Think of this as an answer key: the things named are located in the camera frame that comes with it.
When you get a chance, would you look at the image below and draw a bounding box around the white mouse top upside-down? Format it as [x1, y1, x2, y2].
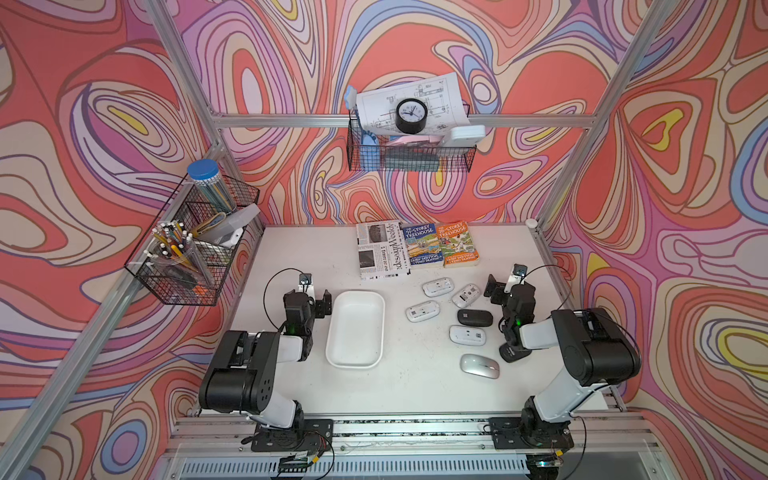
[422, 277, 455, 298]

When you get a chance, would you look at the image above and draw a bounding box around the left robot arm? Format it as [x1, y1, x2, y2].
[198, 290, 333, 455]

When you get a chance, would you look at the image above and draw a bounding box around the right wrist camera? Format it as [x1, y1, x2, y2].
[504, 263, 528, 293]

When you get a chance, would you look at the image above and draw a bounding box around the wire basket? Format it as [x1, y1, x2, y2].
[124, 180, 241, 306]
[346, 111, 477, 173]

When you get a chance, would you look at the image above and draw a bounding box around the clear pen cup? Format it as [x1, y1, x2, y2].
[144, 220, 214, 290]

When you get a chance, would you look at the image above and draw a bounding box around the white storage box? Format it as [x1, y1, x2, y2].
[325, 291, 386, 370]

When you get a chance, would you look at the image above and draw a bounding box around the white paper sheet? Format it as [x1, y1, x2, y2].
[356, 73, 469, 136]

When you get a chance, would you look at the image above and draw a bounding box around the black round clock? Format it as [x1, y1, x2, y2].
[395, 98, 428, 135]

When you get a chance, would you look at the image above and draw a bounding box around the back wire basket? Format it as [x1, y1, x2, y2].
[346, 111, 477, 173]

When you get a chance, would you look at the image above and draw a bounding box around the newspaper print book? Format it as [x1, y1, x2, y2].
[356, 220, 411, 280]

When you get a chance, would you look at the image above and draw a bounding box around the orange treehouse book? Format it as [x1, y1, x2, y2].
[437, 221, 480, 268]

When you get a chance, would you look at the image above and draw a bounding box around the blue lid pencil jar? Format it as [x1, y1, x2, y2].
[187, 159, 237, 215]

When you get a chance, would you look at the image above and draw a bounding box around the black mouse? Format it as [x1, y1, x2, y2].
[457, 309, 494, 328]

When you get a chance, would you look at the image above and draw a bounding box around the silver mouse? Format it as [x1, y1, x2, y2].
[459, 354, 500, 380]

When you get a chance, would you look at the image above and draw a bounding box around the blue treehouse book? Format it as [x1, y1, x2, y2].
[402, 223, 444, 268]

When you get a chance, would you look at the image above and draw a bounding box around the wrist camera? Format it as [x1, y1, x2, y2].
[504, 263, 528, 293]
[298, 273, 315, 298]

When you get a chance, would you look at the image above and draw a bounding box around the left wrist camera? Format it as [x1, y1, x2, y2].
[298, 273, 315, 298]

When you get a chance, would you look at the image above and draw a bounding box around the left wire basket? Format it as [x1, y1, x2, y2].
[124, 180, 241, 306]

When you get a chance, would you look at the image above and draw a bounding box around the white mouse upside-down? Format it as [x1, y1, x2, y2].
[422, 277, 455, 298]
[449, 325, 487, 346]
[405, 300, 441, 323]
[451, 283, 482, 309]

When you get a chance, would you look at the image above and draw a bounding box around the white device in basket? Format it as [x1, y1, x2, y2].
[441, 125, 487, 148]

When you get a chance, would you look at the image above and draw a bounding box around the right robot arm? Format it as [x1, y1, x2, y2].
[484, 275, 642, 450]

